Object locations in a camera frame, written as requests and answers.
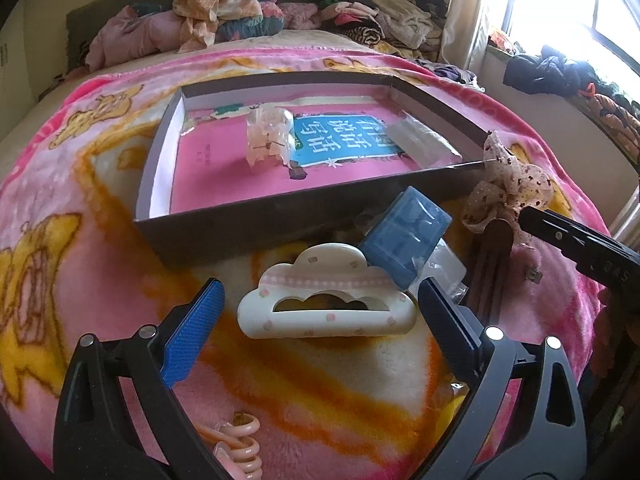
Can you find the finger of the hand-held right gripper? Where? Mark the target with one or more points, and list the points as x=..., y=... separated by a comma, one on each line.
x=555, y=230

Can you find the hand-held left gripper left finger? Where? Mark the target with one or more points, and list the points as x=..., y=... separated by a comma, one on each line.
x=195, y=332

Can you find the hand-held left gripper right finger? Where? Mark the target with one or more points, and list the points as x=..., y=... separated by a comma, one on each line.
x=447, y=332

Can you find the dark toothed hair clip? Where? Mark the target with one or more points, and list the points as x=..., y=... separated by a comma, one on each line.
x=500, y=240

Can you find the clear earring packet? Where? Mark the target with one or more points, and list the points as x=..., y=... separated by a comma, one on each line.
x=445, y=265

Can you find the yellow packet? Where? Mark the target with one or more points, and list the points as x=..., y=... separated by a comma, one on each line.
x=447, y=405

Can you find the small blue plastic box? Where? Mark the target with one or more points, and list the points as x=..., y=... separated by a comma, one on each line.
x=405, y=240

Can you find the grey cardboard box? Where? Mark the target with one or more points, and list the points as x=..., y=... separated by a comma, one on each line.
x=225, y=235

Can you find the white cloud hair claw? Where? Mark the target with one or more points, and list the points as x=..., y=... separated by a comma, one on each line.
x=320, y=272

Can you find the white radiator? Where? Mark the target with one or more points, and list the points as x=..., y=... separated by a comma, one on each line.
x=629, y=220

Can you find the pink printed blanket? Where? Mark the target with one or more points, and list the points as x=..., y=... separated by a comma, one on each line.
x=100, y=260

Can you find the dark jacket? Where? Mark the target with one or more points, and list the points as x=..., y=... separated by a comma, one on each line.
x=545, y=72

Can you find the clear plastic bag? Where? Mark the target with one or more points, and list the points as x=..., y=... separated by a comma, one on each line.
x=420, y=140

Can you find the pink book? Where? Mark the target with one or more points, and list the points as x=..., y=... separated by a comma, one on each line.
x=225, y=170

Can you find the purple garment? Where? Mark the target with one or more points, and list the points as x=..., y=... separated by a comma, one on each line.
x=452, y=72

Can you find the pearl white hair claw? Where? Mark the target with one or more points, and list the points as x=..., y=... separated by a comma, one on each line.
x=267, y=132

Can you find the cream curtain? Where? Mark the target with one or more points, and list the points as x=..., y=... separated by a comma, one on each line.
x=470, y=10

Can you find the dark floral pillow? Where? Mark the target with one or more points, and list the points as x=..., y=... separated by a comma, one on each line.
x=250, y=25

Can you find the cream floral garment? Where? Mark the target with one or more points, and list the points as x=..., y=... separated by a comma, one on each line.
x=210, y=5

